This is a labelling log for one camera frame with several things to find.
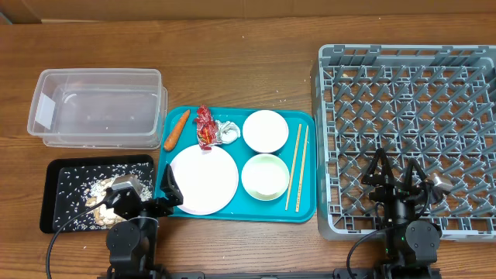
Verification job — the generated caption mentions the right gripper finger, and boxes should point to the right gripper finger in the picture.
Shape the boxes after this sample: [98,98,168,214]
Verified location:
[361,148,394,185]
[404,157,429,187]

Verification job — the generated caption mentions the pale green bowl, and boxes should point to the pale green bowl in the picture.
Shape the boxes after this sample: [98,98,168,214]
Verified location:
[241,153,290,201]

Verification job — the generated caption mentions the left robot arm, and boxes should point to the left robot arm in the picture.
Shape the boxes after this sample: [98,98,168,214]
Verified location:
[104,164,183,278]

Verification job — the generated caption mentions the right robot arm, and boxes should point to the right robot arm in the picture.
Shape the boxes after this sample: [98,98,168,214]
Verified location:
[358,148,446,278]

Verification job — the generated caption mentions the black food waste tray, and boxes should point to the black food waste tray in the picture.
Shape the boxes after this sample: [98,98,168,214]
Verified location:
[40,155,155,233]

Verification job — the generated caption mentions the grey dishwasher rack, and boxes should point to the grey dishwasher rack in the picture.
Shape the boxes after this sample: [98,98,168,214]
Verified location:
[311,44,495,242]

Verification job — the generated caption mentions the large white plate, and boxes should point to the large white plate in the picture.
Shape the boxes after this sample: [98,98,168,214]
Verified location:
[170,145,239,215]

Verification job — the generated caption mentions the rice and peanut scraps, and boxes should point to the rice and peanut scraps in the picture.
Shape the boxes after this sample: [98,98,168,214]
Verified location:
[57,164,154,229]

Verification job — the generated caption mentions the orange carrot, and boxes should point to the orange carrot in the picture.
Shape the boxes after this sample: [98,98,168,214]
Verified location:
[164,109,191,151]

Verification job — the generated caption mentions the red snack wrapper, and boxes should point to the red snack wrapper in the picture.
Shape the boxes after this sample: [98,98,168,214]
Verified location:
[194,105,221,150]

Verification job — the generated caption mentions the teal plastic tray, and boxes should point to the teal plastic tray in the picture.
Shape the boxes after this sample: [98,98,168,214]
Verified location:
[153,106,318,223]

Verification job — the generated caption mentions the left wooden chopstick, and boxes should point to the left wooden chopstick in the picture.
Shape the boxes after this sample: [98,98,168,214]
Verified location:
[285,124,302,211]

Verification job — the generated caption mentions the clear plastic bin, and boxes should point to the clear plastic bin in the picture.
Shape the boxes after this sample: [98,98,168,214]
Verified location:
[27,68,167,150]

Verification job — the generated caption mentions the pink white bowl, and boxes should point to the pink white bowl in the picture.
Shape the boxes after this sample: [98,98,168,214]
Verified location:
[242,110,289,153]

